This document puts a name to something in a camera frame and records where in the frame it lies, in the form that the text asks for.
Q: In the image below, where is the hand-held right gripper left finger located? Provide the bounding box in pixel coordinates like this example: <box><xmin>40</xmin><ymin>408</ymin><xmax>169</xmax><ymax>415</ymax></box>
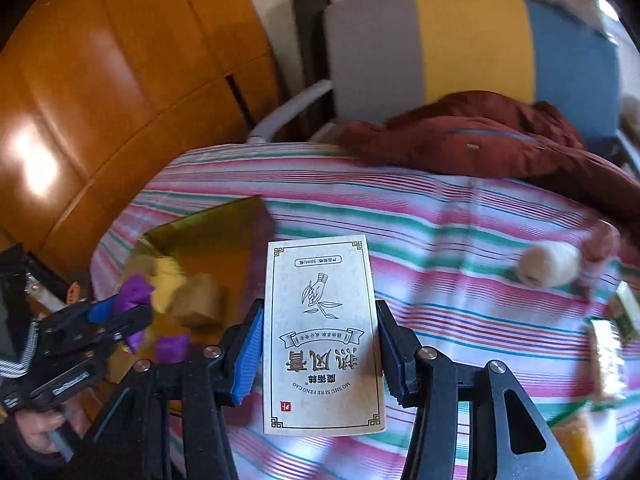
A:
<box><xmin>62</xmin><ymin>300</ymin><xmax>266</xmax><ymax>480</ymax></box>

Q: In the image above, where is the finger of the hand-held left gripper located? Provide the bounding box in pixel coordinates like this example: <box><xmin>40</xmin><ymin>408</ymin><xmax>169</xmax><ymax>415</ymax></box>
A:
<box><xmin>39</xmin><ymin>295</ymin><xmax>124</xmax><ymax>342</ymax></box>
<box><xmin>64</xmin><ymin>305</ymin><xmax>154</xmax><ymax>367</ymax></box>

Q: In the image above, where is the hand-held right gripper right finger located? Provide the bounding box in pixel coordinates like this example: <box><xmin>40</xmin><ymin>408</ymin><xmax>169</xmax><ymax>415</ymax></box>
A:
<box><xmin>375</xmin><ymin>300</ymin><xmax>576</xmax><ymax>480</ymax></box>

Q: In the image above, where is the purple plastic object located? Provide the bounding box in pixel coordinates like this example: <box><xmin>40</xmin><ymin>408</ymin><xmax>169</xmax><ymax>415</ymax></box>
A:
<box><xmin>155</xmin><ymin>335</ymin><xmax>191</xmax><ymax>366</ymax></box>
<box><xmin>117</xmin><ymin>272</ymin><xmax>153</xmax><ymax>356</ymax></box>

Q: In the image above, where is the cream printed carton box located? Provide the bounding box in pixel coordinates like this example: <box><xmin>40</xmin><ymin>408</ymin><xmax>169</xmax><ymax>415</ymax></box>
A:
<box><xmin>262</xmin><ymin>237</ymin><xmax>387</xmax><ymax>437</ymax></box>

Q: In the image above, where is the gold metal tin box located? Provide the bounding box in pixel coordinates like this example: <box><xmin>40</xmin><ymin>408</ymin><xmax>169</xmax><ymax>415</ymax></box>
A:
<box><xmin>100</xmin><ymin>195</ymin><xmax>277</xmax><ymax>428</ymax></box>

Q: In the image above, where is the white sock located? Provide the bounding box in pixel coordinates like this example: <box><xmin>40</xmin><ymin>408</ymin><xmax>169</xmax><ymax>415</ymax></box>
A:
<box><xmin>517</xmin><ymin>240</ymin><xmax>583</xmax><ymax>288</ymax></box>

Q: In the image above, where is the green snack packet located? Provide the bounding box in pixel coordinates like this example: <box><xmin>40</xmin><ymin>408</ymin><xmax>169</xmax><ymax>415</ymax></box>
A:
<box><xmin>585</xmin><ymin>317</ymin><xmax>631</xmax><ymax>411</ymax></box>
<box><xmin>612</xmin><ymin>282</ymin><xmax>640</xmax><ymax>341</ymax></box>

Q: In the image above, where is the person's left hand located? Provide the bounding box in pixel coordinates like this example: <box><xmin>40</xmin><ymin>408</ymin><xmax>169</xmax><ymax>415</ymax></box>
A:
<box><xmin>12</xmin><ymin>400</ymin><xmax>88</xmax><ymax>458</ymax></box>

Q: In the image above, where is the striped bed blanket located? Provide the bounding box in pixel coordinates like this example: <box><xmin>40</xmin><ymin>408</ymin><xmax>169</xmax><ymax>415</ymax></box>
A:
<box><xmin>90</xmin><ymin>142</ymin><xmax>640</xmax><ymax>480</ymax></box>

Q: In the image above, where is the wooden wardrobe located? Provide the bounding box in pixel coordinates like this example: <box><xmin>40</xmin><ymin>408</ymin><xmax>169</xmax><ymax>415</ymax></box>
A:
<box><xmin>0</xmin><ymin>0</ymin><xmax>281</xmax><ymax>281</ymax></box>

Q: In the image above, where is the maroon padded jacket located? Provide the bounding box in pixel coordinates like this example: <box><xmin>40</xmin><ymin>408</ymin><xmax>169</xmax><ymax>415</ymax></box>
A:
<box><xmin>334</xmin><ymin>91</ymin><xmax>640</xmax><ymax>226</ymax></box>

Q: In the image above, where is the grey chair armrest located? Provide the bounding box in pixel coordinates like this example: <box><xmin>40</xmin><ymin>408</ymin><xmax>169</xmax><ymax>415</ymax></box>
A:
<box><xmin>247</xmin><ymin>80</ymin><xmax>335</xmax><ymax>143</ymax></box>

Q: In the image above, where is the black rolled mat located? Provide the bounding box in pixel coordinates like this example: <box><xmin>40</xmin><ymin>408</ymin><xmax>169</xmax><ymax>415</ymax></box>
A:
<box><xmin>292</xmin><ymin>0</ymin><xmax>333</xmax><ymax>136</ymax></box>

